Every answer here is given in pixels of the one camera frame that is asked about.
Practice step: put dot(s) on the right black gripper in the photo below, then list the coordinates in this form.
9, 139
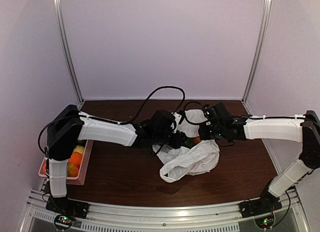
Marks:
202, 134

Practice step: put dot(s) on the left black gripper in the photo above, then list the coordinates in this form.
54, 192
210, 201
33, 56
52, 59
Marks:
178, 141

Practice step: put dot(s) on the white plastic bag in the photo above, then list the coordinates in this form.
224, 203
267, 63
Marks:
199, 159

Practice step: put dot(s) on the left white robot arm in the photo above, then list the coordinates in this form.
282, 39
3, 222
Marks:
72, 125

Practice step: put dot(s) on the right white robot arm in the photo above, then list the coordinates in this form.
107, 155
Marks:
301, 129

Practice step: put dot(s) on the brown kiwi toy in bag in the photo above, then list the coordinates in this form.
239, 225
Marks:
197, 140

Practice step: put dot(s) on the green lime in bag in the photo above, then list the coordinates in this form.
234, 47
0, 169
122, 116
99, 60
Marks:
188, 142

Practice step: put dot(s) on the pale yellow fruit toy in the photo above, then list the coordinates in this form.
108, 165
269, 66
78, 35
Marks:
79, 149

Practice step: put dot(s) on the orange fruit in basket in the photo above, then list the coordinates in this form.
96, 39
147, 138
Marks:
76, 159

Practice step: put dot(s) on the yellow orange fruit toy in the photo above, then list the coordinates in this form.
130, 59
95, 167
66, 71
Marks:
72, 170

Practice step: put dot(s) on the green striped melon toy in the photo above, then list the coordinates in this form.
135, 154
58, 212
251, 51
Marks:
81, 142

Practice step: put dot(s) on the pink perforated basket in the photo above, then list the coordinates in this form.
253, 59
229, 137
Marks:
80, 179

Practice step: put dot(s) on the front aluminium rail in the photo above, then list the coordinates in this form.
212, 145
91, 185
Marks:
224, 217

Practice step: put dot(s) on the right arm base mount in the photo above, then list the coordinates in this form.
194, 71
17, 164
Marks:
262, 211

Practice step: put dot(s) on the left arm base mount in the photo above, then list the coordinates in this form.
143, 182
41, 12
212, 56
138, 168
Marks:
67, 211

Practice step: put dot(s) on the right aluminium frame post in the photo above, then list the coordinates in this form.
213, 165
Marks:
264, 23

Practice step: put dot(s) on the aluminium frame post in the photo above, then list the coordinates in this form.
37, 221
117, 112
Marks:
66, 50
264, 23

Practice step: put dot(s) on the left aluminium frame post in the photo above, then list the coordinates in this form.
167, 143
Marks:
66, 50

